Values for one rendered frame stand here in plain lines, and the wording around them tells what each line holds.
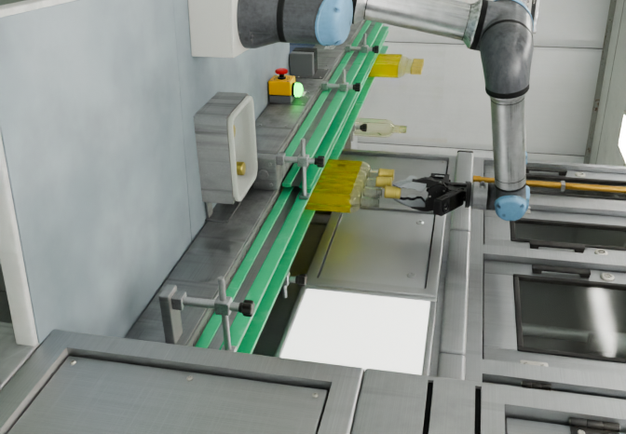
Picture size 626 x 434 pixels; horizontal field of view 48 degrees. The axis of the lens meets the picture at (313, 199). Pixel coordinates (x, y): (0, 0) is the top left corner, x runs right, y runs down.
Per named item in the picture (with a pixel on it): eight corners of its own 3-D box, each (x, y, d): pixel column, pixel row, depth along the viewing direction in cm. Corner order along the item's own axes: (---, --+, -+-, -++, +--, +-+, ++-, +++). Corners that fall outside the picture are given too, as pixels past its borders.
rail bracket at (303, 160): (278, 197, 188) (323, 201, 185) (274, 139, 180) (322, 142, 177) (280, 193, 190) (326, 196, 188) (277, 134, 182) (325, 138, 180)
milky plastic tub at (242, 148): (204, 203, 171) (238, 206, 169) (194, 115, 160) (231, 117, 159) (226, 172, 186) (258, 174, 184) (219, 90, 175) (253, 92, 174)
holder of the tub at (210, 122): (204, 222, 173) (235, 223, 172) (193, 115, 161) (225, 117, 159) (226, 190, 188) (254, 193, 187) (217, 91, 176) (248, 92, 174)
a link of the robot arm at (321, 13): (280, 2, 151) (343, 5, 148) (295, -23, 161) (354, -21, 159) (284, 53, 159) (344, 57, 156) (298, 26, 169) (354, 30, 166)
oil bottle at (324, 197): (284, 209, 198) (360, 214, 194) (283, 190, 195) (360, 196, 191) (289, 199, 203) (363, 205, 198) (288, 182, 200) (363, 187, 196)
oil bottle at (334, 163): (298, 181, 213) (369, 185, 209) (298, 163, 210) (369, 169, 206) (303, 173, 218) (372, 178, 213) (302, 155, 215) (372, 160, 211)
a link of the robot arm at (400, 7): (300, -24, 159) (541, 27, 154) (314, -48, 171) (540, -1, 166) (294, 24, 167) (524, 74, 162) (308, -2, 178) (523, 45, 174)
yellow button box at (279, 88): (267, 102, 221) (291, 103, 219) (266, 79, 217) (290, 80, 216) (273, 95, 227) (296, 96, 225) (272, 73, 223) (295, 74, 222)
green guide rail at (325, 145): (281, 186, 191) (310, 189, 189) (281, 183, 191) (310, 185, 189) (372, 28, 342) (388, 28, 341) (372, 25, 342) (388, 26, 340)
